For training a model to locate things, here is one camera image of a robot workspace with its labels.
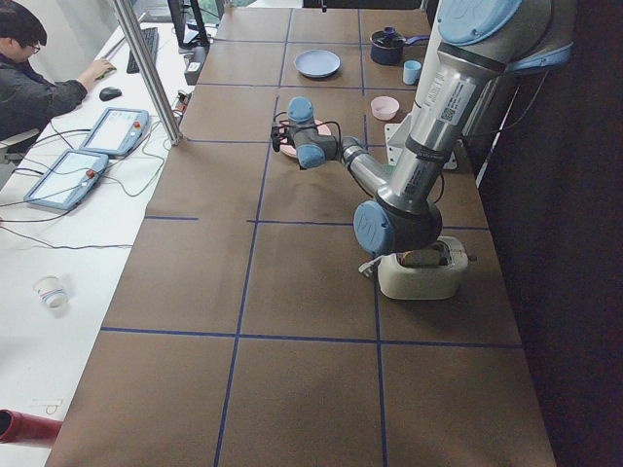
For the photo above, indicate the aluminium frame post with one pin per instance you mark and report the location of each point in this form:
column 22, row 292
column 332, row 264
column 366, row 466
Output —
column 132, row 31

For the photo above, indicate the teach pendant far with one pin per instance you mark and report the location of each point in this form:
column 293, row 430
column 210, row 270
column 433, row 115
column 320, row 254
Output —
column 116, row 132

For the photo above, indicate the black computer mouse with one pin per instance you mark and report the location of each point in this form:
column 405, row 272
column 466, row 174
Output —
column 109, row 93

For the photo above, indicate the black box with label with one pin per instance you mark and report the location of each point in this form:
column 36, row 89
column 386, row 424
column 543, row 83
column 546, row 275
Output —
column 195, row 61

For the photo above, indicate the cream toaster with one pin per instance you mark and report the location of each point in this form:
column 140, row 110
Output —
column 432, row 283

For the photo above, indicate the teach pendant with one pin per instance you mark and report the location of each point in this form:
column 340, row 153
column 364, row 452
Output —
column 68, row 180
column 116, row 132

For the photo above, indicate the pink bowl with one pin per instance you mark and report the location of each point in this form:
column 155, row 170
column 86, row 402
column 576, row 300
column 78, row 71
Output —
column 384, row 108

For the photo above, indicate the blue plate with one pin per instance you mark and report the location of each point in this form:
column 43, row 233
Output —
column 317, row 64

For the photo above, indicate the bread slice in toaster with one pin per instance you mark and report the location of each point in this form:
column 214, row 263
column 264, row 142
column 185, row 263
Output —
column 422, row 258

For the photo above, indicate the red cylinder object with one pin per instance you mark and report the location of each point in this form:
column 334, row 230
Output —
column 28, row 429

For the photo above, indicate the pink plate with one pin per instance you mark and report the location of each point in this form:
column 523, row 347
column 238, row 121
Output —
column 286, row 148

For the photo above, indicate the light blue cup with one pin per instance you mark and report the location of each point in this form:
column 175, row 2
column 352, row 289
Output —
column 411, row 72

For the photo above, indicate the dark blue pot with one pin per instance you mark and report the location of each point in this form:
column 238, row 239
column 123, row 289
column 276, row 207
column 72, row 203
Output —
column 387, row 45

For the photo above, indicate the brown paper table cover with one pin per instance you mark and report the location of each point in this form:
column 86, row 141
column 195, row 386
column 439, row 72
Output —
column 242, row 333

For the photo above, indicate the black monitor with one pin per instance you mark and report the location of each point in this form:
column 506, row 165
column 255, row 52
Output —
column 188, row 24

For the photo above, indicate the paper cup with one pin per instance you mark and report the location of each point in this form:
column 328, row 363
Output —
column 51, row 292

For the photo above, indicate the teach pendant near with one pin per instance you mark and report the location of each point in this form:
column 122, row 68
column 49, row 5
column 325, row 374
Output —
column 68, row 180

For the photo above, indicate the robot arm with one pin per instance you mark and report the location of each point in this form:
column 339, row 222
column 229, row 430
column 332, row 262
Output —
column 471, row 43

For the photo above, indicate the person at desk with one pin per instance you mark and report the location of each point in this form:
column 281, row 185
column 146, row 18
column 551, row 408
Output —
column 28, row 100

